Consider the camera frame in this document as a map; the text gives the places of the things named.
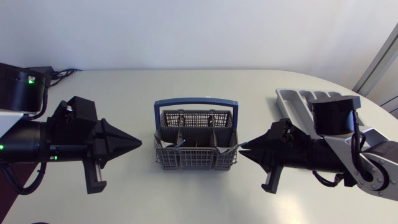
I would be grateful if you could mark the steel fork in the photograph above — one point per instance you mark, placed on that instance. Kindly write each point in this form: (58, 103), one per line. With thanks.
(160, 141)

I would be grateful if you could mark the grey cutlery tray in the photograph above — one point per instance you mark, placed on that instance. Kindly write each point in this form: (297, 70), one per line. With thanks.
(292, 105)

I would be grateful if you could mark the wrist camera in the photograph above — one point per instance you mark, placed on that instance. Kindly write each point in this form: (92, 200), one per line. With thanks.
(287, 132)
(77, 112)

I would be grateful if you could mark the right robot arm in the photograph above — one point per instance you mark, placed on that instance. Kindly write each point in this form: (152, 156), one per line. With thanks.
(332, 115)

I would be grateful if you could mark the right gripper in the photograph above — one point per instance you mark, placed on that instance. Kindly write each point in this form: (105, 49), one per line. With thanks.
(295, 155)

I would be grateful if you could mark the black power brick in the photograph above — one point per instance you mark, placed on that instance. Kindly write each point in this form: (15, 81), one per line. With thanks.
(42, 71)

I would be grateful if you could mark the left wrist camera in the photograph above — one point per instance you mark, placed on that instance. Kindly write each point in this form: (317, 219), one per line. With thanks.
(77, 112)

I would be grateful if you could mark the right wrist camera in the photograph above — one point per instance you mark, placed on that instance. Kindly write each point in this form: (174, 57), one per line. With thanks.
(287, 132)

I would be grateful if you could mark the grey cutlery basket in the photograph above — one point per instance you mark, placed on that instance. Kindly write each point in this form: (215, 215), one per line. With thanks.
(196, 155)

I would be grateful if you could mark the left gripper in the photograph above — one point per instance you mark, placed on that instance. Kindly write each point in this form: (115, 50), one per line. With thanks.
(71, 149)

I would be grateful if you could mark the dark mat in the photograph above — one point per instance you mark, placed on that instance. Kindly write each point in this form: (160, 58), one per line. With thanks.
(12, 183)

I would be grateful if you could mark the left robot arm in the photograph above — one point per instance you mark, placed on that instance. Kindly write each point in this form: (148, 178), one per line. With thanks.
(18, 93)

